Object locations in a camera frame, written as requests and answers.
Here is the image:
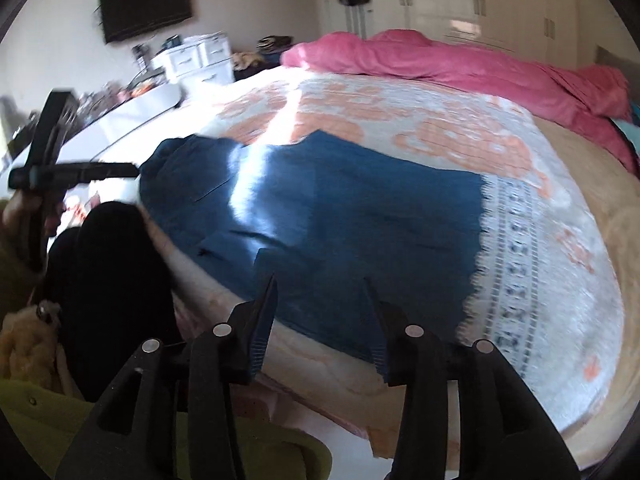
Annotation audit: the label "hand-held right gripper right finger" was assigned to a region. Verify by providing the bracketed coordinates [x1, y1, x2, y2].
[363, 277, 583, 480]

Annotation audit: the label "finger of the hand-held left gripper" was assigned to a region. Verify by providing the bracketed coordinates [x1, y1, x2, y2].
[65, 161, 142, 182]

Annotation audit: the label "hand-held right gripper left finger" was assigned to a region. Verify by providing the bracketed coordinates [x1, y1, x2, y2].
[55, 274, 279, 480]

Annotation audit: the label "blue denim pants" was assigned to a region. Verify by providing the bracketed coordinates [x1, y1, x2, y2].
[139, 130, 486, 368]

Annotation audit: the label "person's left forearm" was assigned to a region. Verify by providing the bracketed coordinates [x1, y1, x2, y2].
[0, 237, 37, 308]

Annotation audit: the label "person's left hand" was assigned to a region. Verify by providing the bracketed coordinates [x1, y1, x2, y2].
[1, 200, 31, 242]

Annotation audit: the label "white desk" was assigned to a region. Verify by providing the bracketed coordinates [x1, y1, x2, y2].
[0, 82, 184, 181]

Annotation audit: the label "clutter on desk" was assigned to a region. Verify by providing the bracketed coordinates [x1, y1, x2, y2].
[75, 77, 168, 108]

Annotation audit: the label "person's legs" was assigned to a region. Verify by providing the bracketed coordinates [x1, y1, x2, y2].
[39, 201, 182, 403]

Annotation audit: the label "white drawer unit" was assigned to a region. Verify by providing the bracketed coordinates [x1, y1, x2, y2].
[150, 32, 236, 95]

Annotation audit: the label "fuzzy tan plush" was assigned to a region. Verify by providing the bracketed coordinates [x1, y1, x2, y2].
[0, 305, 63, 392]

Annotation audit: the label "pile of clothes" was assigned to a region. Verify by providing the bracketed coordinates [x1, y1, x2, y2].
[232, 35, 294, 73]

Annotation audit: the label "white and orange printed blanket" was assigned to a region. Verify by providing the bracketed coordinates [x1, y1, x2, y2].
[180, 67, 626, 436]

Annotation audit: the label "person's green jacket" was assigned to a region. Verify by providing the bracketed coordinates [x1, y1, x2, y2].
[0, 379, 333, 480]

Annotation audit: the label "beige bed cover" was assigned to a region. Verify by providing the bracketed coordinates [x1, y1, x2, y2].
[170, 115, 640, 468]

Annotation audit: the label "pink duvet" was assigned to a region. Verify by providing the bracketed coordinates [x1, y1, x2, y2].
[280, 30, 640, 176]

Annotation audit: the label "colourful patterned pillow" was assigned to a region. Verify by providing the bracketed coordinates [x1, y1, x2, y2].
[610, 100, 640, 177]

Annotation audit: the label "white wardrobe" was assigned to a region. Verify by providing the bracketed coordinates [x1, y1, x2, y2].
[395, 0, 593, 57]

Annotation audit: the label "grey headboard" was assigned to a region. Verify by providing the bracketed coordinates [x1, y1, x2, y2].
[595, 45, 640, 83]

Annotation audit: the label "black wall television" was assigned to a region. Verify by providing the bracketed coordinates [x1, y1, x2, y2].
[97, 0, 194, 44]

